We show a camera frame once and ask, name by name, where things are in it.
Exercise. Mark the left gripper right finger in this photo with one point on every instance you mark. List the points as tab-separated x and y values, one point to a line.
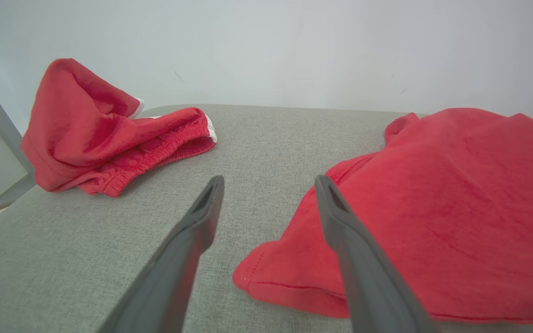
363	273

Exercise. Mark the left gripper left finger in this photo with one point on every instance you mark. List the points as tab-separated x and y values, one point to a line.
178	263

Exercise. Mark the red Bulls basketball jersey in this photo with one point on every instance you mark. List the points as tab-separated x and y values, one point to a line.
442	212

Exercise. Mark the red shorts with white stripe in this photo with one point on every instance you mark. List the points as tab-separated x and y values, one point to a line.
86	134

